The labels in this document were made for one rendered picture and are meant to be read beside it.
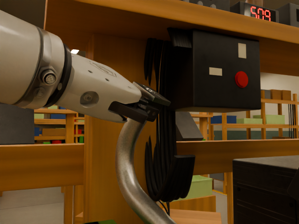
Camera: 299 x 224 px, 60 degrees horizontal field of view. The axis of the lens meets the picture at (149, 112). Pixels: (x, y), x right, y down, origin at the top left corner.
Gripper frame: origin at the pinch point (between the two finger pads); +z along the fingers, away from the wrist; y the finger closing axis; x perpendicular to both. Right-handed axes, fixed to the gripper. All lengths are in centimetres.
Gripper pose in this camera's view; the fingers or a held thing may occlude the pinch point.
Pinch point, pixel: (141, 104)
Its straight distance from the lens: 40.1
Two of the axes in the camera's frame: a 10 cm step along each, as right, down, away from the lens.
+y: -5.9, -4.8, 6.5
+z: 6.5, 2.0, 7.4
